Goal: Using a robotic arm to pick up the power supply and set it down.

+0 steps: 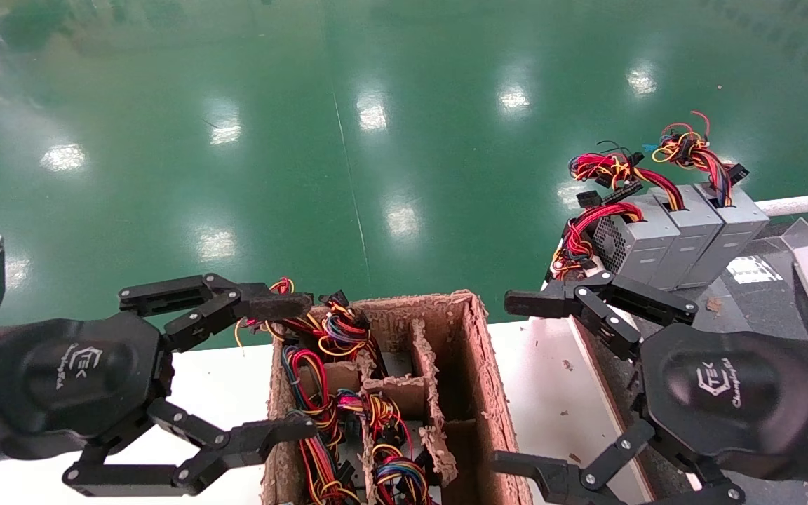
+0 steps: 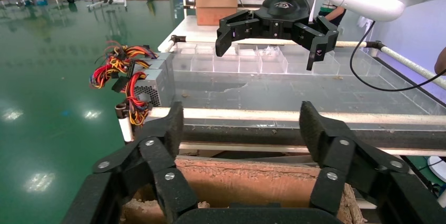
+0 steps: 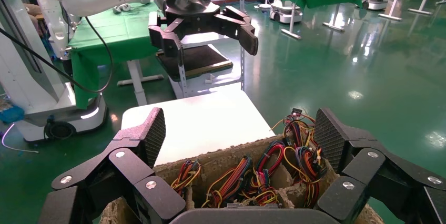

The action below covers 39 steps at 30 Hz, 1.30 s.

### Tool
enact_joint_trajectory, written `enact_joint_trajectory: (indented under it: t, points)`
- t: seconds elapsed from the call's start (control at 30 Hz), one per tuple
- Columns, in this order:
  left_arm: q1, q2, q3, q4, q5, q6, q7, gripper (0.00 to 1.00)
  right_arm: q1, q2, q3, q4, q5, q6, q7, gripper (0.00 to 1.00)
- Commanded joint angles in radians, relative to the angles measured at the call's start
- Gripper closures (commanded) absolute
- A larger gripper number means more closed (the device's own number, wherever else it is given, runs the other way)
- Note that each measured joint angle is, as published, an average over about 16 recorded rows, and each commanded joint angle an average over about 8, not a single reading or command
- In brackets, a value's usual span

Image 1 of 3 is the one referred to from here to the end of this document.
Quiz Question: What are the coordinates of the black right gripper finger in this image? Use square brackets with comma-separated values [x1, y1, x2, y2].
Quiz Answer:
[492, 417, 745, 505]
[504, 270, 699, 362]

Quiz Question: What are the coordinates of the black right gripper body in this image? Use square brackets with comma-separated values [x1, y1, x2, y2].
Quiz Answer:
[639, 323, 808, 479]

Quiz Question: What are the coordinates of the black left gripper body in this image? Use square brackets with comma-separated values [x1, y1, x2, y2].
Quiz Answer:
[0, 312, 175, 458]

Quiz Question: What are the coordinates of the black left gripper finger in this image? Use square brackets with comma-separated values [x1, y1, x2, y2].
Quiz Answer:
[62, 400, 317, 497]
[119, 274, 314, 351]

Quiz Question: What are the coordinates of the dark conveyor belt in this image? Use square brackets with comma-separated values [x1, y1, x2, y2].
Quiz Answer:
[565, 231, 808, 505]

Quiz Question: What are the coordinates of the brown pulp cardboard divider box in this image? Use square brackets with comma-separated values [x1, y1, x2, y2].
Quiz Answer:
[262, 289, 534, 505]

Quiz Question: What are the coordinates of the clear plastic guide plate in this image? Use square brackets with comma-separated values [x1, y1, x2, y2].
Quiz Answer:
[781, 216, 808, 252]

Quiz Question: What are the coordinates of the white horizontal frame tube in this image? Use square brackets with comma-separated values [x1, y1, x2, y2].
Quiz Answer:
[755, 191, 808, 217]

